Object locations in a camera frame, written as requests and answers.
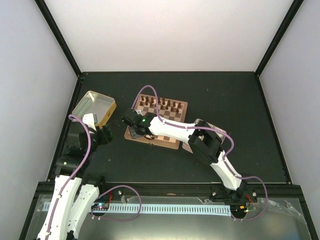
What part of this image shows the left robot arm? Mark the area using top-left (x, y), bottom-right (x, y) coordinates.
top-left (36, 122), bottom-right (113, 240)

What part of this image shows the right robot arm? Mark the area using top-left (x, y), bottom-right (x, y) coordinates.
top-left (121, 109), bottom-right (247, 202)

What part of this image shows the dark chess pieces row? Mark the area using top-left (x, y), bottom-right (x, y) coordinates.
top-left (135, 94), bottom-right (185, 114)

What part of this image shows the wooden chess board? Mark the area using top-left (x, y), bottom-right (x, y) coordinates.
top-left (124, 93), bottom-right (188, 150)

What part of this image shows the small circuit board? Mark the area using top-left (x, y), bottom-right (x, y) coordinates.
top-left (91, 202), bottom-right (109, 211)

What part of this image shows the pink tin with pieces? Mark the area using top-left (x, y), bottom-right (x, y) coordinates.
top-left (181, 118), bottom-right (227, 154)

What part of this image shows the gold metal tin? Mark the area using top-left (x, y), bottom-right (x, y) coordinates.
top-left (72, 90), bottom-right (117, 127)

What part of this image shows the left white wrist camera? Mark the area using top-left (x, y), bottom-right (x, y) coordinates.
top-left (82, 113), bottom-right (97, 132)

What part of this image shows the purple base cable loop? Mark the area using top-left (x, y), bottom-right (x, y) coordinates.
top-left (90, 185), bottom-right (142, 222)

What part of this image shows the black mounting rail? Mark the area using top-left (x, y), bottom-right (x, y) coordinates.
top-left (104, 182), bottom-right (305, 202)

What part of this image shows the light blue cable duct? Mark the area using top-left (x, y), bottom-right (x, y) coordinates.
top-left (41, 201), bottom-right (231, 217)

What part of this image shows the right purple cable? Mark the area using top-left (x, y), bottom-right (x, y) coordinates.
top-left (131, 85), bottom-right (269, 222)

